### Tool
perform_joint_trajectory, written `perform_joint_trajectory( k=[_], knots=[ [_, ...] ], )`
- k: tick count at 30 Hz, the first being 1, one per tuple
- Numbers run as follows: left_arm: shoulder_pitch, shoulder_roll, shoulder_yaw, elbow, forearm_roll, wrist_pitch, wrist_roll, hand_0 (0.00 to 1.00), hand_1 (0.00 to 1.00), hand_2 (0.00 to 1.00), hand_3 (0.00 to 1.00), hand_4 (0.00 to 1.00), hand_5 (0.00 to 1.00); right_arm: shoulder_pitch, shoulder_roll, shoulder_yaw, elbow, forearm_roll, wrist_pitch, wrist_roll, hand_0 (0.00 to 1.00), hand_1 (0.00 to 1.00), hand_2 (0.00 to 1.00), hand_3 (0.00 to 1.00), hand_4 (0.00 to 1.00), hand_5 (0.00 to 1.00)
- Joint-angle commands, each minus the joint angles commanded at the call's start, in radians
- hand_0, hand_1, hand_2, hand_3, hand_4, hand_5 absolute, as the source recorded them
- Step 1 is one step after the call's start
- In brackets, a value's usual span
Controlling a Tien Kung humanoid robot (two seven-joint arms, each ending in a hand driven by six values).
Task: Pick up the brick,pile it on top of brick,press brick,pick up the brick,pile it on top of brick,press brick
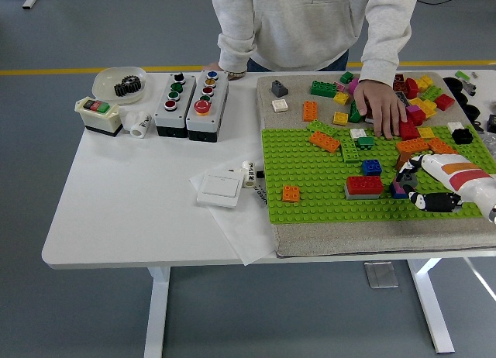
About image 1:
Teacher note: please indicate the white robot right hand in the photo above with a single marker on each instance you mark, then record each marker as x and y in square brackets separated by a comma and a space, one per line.
[457, 172]

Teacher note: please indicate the person's right hand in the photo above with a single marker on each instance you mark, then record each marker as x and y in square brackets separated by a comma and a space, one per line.
[211, 65]

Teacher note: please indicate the person's left hand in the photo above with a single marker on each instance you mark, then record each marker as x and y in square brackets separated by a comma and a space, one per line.
[381, 102]

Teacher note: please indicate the dark green long brick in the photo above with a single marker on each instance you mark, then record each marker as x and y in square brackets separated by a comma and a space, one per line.
[353, 114]

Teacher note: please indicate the dark grey sloped brick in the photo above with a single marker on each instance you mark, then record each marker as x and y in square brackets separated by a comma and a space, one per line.
[407, 180]
[279, 88]

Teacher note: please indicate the blue square brick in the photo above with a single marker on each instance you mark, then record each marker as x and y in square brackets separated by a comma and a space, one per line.
[371, 167]
[399, 196]

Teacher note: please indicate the person's left forearm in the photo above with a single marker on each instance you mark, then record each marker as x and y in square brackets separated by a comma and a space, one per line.
[387, 36]

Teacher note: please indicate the person's right forearm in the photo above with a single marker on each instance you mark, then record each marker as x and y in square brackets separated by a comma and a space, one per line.
[236, 48]

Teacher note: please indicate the small white brick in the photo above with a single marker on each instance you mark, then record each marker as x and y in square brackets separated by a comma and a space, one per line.
[454, 126]
[369, 120]

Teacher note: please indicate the grey long brick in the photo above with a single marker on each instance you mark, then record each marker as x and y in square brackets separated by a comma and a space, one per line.
[405, 100]
[360, 197]

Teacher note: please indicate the brown brick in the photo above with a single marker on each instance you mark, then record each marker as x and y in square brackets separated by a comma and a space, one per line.
[402, 160]
[400, 81]

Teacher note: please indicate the orange long brick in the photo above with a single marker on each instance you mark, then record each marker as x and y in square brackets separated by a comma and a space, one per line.
[410, 146]
[441, 145]
[324, 142]

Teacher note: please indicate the black brick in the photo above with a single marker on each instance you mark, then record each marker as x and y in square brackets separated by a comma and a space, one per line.
[462, 136]

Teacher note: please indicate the white square brick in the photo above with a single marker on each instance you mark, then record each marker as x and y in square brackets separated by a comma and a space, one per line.
[357, 133]
[280, 105]

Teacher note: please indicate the large red brick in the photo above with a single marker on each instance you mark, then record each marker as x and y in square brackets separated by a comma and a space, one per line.
[410, 130]

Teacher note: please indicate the yellow square brick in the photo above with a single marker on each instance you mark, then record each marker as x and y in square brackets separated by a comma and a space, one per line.
[341, 119]

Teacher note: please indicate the small pink brick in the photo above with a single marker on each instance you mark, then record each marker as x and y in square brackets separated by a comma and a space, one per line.
[341, 86]

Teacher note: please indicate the small dark green brick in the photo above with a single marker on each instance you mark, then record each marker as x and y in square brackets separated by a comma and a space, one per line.
[365, 143]

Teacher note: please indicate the lime green long brick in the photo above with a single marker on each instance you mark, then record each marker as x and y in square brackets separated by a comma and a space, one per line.
[321, 127]
[350, 151]

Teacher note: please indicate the magenta square brick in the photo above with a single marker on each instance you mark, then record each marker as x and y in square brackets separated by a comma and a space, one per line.
[397, 189]

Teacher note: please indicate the red long brick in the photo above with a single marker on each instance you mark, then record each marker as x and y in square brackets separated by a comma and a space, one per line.
[363, 184]

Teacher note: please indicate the orange square brick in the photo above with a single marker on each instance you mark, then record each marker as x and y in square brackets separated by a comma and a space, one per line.
[290, 194]

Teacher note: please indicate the grey emergency-stop control box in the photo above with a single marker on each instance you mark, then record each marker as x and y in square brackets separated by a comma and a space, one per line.
[217, 102]

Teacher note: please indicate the clear plastic bag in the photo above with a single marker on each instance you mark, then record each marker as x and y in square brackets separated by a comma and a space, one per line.
[489, 141]

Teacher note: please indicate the small black box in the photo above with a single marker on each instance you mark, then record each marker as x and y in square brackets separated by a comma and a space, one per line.
[492, 122]

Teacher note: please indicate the grey four-button control box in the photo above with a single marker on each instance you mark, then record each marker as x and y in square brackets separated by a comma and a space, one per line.
[162, 118]

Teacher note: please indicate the small green piece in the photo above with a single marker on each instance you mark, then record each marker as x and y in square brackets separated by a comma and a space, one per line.
[462, 74]

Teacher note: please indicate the grey metal part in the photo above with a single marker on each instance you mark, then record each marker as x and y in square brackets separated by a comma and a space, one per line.
[469, 87]

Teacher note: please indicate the black gear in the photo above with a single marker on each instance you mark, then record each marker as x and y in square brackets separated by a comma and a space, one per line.
[128, 87]

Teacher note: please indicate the white pipe tee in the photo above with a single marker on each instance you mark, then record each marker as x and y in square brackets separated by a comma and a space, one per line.
[139, 127]

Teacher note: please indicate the person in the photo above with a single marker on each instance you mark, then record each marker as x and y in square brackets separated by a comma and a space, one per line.
[302, 25]

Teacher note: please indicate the white plastic bowl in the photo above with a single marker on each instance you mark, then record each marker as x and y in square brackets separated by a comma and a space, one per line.
[104, 85]

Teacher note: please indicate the small white pipe fitting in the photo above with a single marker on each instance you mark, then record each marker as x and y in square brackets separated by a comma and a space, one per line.
[248, 177]

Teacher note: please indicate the grey-brown mat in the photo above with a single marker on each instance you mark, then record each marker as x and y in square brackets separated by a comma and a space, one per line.
[348, 238]

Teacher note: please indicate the silver floor plate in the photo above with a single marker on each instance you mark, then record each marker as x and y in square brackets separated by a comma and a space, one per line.
[381, 274]

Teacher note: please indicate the green studded baseplate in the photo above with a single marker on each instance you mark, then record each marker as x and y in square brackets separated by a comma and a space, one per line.
[310, 211]

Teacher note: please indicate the white table leg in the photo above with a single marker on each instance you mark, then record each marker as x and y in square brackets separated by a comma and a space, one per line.
[430, 303]
[157, 315]

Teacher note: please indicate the white label strip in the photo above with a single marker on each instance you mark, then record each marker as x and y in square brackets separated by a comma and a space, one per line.
[259, 197]

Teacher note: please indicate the yellow floor tape line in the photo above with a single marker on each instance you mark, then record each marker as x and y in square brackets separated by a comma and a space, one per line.
[58, 71]

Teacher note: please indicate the white paper sheet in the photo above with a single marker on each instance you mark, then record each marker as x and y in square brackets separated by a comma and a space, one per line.
[240, 234]

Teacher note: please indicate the white wall switch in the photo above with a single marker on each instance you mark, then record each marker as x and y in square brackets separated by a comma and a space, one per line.
[219, 189]

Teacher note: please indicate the cream switch box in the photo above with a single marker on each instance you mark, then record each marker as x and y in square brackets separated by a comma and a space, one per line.
[98, 119]

